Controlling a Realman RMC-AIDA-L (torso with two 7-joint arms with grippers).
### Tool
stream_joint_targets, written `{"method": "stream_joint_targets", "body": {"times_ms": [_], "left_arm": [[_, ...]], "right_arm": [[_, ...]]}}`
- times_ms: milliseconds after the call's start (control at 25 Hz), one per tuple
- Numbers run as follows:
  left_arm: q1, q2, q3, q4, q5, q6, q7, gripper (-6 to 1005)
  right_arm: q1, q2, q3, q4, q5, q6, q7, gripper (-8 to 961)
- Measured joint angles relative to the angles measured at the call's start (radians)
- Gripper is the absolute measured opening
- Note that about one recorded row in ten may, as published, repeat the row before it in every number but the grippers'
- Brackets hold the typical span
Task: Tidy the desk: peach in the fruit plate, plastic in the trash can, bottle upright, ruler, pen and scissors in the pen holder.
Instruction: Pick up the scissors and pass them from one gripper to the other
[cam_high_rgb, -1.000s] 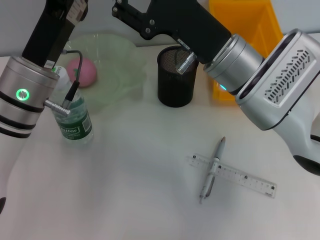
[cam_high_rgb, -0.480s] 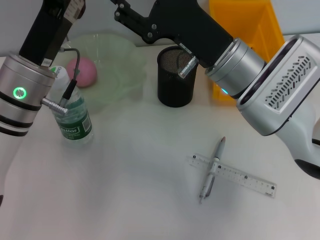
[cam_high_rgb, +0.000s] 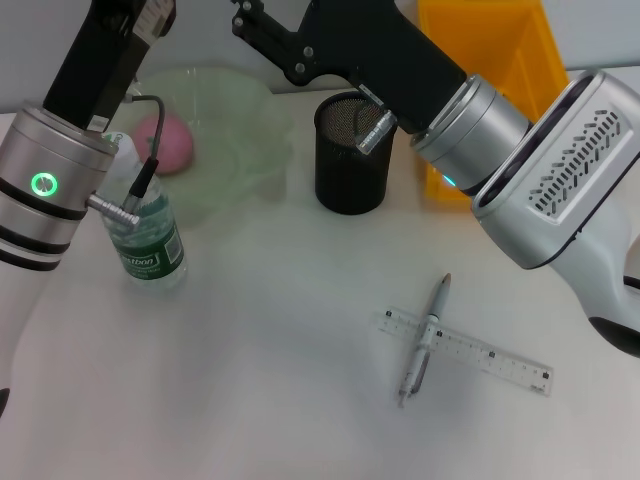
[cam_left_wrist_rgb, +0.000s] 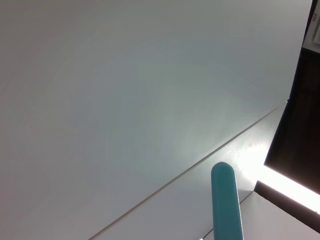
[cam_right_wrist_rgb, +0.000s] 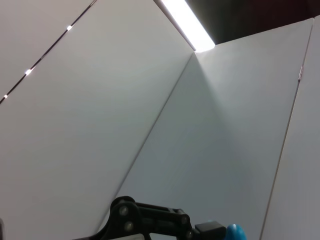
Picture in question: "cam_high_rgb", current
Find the green glass fruit plate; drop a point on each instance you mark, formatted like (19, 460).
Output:
(225, 125)

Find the grey white pen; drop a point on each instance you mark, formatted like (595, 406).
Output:
(435, 305)

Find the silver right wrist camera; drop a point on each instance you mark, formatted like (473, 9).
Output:
(375, 132)

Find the pink toy peach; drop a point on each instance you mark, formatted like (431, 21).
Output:
(175, 145)

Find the transparent plastic ruler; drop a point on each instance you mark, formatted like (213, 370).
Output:
(500, 362)

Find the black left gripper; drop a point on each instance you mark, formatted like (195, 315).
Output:
(95, 65)

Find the clear green-label water bottle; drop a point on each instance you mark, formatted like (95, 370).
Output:
(150, 250)

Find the yellow plastic bin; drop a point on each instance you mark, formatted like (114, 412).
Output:
(525, 50)

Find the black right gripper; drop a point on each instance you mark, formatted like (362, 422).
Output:
(375, 45)

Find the black mesh pen holder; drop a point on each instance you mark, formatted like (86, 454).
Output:
(350, 185)

